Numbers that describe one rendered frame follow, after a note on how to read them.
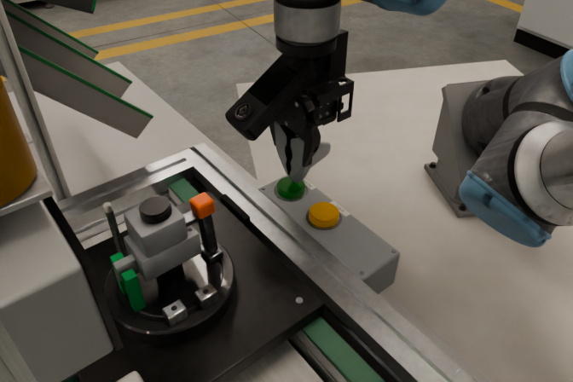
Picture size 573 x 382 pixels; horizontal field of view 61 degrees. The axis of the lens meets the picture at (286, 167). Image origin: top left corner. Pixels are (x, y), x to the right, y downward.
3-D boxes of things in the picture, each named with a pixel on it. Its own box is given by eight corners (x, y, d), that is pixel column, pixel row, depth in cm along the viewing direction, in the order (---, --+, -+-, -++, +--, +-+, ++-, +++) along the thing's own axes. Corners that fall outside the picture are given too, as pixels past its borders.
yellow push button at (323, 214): (324, 207, 67) (325, 197, 66) (344, 223, 65) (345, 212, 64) (302, 220, 65) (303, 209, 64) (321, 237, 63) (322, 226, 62)
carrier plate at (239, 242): (211, 200, 69) (209, 189, 67) (324, 314, 54) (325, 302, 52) (35, 285, 57) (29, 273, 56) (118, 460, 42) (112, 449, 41)
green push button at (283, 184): (292, 182, 72) (292, 171, 70) (310, 196, 69) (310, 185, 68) (271, 193, 70) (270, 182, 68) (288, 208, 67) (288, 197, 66)
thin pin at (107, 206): (125, 256, 55) (108, 199, 50) (128, 259, 55) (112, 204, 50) (118, 258, 55) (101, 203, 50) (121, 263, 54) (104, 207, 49)
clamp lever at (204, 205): (213, 239, 56) (205, 189, 51) (222, 249, 55) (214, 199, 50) (186, 254, 54) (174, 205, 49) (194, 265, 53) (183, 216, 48)
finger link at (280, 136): (320, 168, 71) (322, 114, 65) (288, 184, 68) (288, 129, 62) (306, 159, 73) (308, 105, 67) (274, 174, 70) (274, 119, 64)
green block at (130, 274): (141, 299, 51) (131, 267, 47) (146, 307, 50) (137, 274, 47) (130, 305, 50) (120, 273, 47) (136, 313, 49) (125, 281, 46)
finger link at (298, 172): (334, 179, 69) (338, 124, 63) (303, 196, 66) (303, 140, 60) (320, 168, 71) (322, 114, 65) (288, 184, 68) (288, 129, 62)
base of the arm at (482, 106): (545, 81, 81) (589, 60, 71) (552, 170, 79) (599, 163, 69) (459, 78, 79) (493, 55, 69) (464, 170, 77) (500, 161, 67)
